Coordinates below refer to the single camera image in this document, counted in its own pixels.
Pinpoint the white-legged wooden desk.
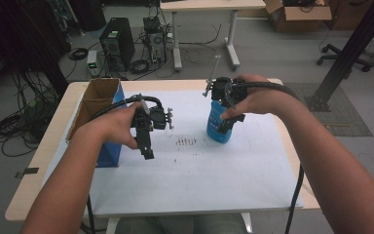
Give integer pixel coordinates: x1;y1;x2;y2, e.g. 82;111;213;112
159;0;268;73

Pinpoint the white table mat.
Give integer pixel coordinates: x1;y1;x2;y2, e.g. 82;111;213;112
43;89;305;218

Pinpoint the loose thin floor cable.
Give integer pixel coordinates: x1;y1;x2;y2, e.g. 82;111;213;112
177;23;224;65

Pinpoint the blue cardboard box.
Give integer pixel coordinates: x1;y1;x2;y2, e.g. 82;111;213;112
65;77;128;169

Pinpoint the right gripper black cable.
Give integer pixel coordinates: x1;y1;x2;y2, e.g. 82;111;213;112
235;80;306;234

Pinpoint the grey floor mat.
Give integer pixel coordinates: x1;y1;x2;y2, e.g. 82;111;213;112
283;81;374;137

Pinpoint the small silver power unit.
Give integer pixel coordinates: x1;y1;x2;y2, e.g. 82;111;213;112
86;50;99;78

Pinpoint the light wooden table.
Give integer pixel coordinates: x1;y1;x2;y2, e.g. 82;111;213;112
4;78;321;222

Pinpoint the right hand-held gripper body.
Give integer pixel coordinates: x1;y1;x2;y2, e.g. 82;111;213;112
202;55;249;110

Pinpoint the coiled black cable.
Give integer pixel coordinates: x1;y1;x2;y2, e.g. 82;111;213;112
129;58;151;75
67;47;90;61

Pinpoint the tangle of black floor cables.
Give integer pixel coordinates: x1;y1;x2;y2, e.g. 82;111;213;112
0;70;61;158

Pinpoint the blue plastic bottle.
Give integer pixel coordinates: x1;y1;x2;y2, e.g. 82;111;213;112
206;99;239;145

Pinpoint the black office chair base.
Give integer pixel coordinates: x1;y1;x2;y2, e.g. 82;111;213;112
316;43;374;73

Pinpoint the black metal frame post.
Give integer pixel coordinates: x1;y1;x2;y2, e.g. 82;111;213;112
304;0;374;113

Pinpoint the person's lap in grey pants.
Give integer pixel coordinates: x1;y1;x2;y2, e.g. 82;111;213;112
114;213;249;234

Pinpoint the person's left hand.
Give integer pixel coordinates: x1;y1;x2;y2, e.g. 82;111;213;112
77;101;144;151

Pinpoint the person's right hand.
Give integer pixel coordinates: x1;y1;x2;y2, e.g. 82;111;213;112
220;73;299;121

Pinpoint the open brown cardboard box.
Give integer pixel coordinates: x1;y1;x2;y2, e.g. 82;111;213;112
263;0;333;33

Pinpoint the black curtain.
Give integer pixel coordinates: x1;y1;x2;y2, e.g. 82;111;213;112
0;0;71;96

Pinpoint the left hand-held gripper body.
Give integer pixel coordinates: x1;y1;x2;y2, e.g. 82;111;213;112
131;105;175;132

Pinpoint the black computer tower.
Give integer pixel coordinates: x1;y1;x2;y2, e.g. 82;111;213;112
98;17;136;73

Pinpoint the black tape strip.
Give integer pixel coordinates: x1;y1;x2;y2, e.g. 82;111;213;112
14;167;40;179

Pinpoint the small open computer case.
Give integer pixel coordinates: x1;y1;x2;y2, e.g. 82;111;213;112
142;16;168;66

